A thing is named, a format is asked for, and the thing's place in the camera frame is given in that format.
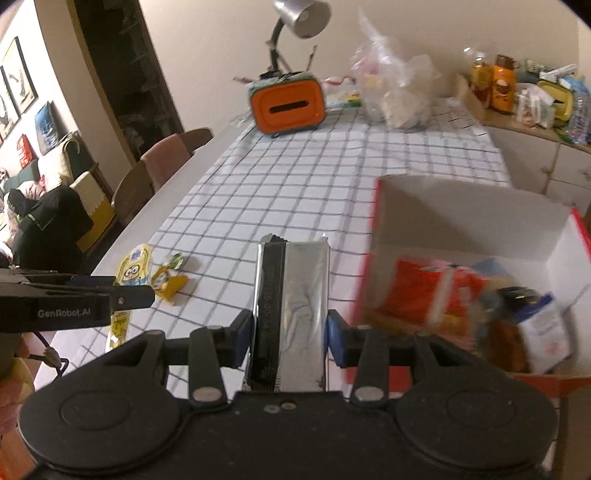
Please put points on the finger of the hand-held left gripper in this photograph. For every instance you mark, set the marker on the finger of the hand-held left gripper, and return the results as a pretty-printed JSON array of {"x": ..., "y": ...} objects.
[
  {"x": 134, "y": 296},
  {"x": 69, "y": 280}
]

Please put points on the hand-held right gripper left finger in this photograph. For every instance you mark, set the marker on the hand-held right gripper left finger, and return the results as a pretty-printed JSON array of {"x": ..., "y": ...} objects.
[{"x": 244, "y": 341}]

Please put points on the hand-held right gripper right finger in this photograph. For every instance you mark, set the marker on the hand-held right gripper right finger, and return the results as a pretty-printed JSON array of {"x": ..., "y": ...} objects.
[{"x": 333, "y": 341}]

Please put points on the yellow character packet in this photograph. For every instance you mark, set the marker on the yellow character packet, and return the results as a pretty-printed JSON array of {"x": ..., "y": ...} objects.
[{"x": 131, "y": 267}]

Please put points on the yellow small packet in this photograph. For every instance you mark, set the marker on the yellow small packet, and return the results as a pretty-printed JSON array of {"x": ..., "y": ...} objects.
[{"x": 168, "y": 286}]

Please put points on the green white small packet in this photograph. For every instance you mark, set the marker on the green white small packet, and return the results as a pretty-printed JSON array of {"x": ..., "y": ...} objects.
[{"x": 174, "y": 261}]

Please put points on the silver black pink packet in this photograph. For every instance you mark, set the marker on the silver black pink packet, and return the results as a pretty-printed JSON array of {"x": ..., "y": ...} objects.
[{"x": 295, "y": 300}]

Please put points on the red snack packet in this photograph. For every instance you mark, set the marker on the red snack packet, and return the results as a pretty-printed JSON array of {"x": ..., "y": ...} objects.
[{"x": 415, "y": 290}]

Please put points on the light blue snack packet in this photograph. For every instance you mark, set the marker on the light blue snack packet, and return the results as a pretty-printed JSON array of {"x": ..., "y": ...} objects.
[{"x": 491, "y": 267}]

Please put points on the red cardboard box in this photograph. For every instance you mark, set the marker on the red cardboard box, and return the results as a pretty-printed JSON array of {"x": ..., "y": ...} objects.
[{"x": 461, "y": 217}]

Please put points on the black snack packet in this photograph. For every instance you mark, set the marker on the black snack packet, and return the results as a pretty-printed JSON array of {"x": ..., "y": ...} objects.
[{"x": 515, "y": 295}]

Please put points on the white blue snack packet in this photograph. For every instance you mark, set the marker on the white blue snack packet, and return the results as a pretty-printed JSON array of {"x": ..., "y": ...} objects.
[{"x": 545, "y": 332}]

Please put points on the person's left hand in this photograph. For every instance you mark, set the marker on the person's left hand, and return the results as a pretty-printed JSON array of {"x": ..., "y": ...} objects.
[{"x": 21, "y": 374}]

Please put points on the yellow blanket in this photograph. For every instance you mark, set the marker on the yellow blanket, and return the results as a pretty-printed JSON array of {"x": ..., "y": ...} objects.
[{"x": 94, "y": 210}]

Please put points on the wooden chair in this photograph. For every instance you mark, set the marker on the wooden chair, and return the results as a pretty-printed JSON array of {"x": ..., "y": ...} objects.
[{"x": 131, "y": 194}]

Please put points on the green sofa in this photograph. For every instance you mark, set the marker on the green sofa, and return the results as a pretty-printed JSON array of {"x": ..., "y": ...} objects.
[{"x": 27, "y": 175}]

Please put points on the dark bookshelf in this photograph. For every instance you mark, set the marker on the dark bookshelf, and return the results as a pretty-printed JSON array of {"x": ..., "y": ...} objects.
[{"x": 129, "y": 69}]

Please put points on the orange tissue box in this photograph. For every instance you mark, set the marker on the orange tissue box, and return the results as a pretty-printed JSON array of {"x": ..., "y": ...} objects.
[{"x": 286, "y": 108}]

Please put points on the yellow green flat packet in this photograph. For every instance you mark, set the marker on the yellow green flat packet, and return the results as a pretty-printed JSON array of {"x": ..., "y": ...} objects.
[{"x": 344, "y": 98}]

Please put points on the clear plastic bag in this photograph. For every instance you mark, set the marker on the clear plastic bag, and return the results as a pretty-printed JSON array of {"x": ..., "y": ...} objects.
[{"x": 397, "y": 92}]

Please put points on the white cabinet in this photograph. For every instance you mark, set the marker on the white cabinet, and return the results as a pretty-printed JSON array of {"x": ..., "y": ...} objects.
[{"x": 531, "y": 157}]

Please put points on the yellow liquid bottle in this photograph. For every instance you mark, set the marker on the yellow liquid bottle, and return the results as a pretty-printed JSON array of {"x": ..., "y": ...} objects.
[{"x": 480, "y": 76}]

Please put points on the orange jar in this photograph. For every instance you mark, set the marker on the orange jar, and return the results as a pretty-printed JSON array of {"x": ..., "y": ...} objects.
[{"x": 503, "y": 87}]

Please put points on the silver desk lamp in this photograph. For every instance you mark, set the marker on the silver desk lamp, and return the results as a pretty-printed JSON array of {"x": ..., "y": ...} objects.
[{"x": 300, "y": 16}]

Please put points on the clear container yellow lid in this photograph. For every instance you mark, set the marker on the clear container yellow lid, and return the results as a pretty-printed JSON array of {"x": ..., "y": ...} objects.
[{"x": 554, "y": 99}]

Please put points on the clear water bottle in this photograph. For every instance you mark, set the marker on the clear water bottle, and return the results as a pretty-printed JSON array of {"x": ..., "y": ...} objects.
[{"x": 581, "y": 115}]

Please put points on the framed wall picture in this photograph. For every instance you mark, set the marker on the framed wall picture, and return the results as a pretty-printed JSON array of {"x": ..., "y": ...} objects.
[{"x": 16, "y": 78}]

